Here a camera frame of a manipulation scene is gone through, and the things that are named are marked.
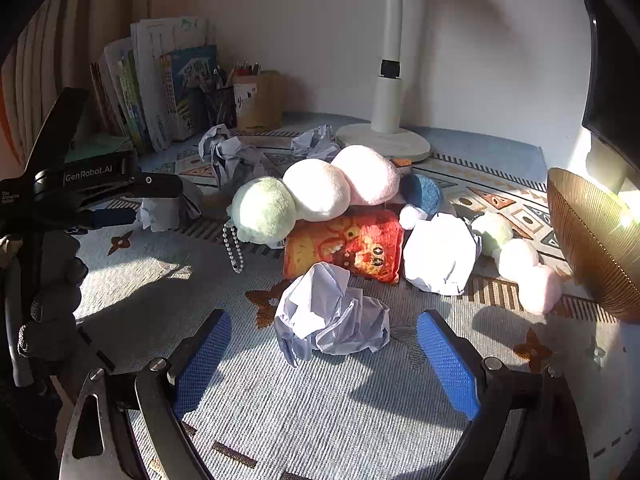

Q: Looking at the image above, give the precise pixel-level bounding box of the black mesh pen holder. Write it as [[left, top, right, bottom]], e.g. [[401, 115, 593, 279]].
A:
[[200, 82, 238, 128]]

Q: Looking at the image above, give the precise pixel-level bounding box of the gold ribbed bowl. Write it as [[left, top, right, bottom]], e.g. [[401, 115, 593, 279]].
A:
[[546, 167, 640, 323]]

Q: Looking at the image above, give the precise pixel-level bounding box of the bamboo pen holder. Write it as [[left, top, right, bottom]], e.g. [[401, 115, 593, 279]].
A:
[[232, 71, 286, 131]]

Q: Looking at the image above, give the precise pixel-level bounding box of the orange snack packet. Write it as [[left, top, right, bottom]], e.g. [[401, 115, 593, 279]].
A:
[[282, 208, 405, 286]]

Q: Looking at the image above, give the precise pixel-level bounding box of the bundle of pens and pencils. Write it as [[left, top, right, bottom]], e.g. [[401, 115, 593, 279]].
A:
[[200, 64, 228, 93]]

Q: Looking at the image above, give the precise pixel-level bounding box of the person's left hand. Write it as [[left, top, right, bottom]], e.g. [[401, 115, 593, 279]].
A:
[[15, 232, 85, 387]]

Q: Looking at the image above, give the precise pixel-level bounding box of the large three-ball dango plush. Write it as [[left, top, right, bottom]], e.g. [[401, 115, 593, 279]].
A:
[[222, 145, 401, 275]]

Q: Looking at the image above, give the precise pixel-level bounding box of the blue patterned tablecloth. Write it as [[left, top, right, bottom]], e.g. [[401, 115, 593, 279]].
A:
[[65, 110, 640, 480]]

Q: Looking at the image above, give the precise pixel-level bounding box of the smooth white paper ball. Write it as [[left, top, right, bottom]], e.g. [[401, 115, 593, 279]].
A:
[[402, 212, 483, 296]]

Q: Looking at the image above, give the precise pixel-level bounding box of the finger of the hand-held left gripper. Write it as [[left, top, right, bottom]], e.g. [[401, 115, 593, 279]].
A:
[[75, 207, 138, 231], [135, 174, 184, 200]]

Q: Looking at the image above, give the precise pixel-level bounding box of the green notebook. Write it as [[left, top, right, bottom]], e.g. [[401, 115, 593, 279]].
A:
[[65, 132, 136, 163]]

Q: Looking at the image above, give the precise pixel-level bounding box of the white desk lamp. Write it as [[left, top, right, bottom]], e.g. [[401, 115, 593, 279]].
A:
[[335, 0, 432, 161]]

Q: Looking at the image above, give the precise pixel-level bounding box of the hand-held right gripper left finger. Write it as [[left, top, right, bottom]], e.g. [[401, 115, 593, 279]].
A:
[[60, 309, 233, 480]]

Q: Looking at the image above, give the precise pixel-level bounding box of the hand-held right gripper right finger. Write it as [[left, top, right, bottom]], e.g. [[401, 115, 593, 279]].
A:
[[416, 309, 591, 480]]

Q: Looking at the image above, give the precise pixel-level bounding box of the row of books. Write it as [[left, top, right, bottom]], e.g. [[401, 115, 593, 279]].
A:
[[90, 16, 218, 155]]

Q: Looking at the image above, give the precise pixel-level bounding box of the small three-ball dango plush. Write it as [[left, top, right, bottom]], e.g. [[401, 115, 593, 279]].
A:
[[471, 212, 563, 316]]

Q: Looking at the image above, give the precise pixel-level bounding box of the black monitor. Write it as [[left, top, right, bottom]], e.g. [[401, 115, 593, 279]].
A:
[[580, 0, 640, 196]]

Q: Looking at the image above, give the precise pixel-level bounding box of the blue plush hat white pompom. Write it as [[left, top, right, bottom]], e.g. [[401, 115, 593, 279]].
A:
[[397, 174, 446, 231]]

